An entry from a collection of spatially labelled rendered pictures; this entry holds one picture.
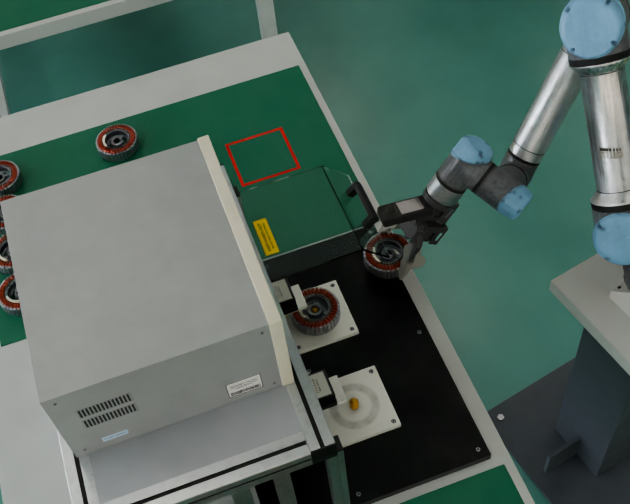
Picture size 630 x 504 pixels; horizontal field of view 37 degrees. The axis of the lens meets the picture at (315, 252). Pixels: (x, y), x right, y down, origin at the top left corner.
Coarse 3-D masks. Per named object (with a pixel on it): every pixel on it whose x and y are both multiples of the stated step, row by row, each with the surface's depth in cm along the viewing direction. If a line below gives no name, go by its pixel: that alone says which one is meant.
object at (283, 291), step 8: (280, 280) 200; (280, 288) 199; (288, 288) 199; (296, 288) 203; (280, 296) 198; (288, 296) 198; (296, 296) 202; (280, 304) 197; (288, 304) 198; (296, 304) 199; (304, 304) 201; (288, 312) 199
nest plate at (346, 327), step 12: (336, 288) 215; (348, 312) 210; (288, 324) 210; (348, 324) 209; (300, 336) 208; (312, 336) 207; (324, 336) 207; (336, 336) 207; (348, 336) 207; (300, 348) 206; (312, 348) 206
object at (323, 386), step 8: (312, 376) 186; (320, 376) 186; (336, 376) 190; (312, 384) 185; (320, 384) 185; (328, 384) 184; (336, 384) 189; (320, 392) 183; (328, 392) 183; (336, 392) 188; (320, 400) 183; (328, 400) 184; (336, 400) 185; (344, 400) 187
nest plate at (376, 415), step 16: (368, 368) 202; (352, 384) 200; (368, 384) 199; (368, 400) 197; (384, 400) 197; (336, 416) 195; (352, 416) 195; (368, 416) 195; (384, 416) 195; (336, 432) 193; (352, 432) 193; (368, 432) 193; (384, 432) 194
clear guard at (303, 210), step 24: (240, 192) 197; (264, 192) 196; (288, 192) 196; (312, 192) 195; (336, 192) 195; (264, 216) 192; (288, 216) 192; (312, 216) 191; (336, 216) 191; (360, 216) 195; (288, 240) 188; (312, 240) 188; (336, 240) 187; (360, 240) 187; (264, 264) 185; (288, 264) 185; (312, 264) 184
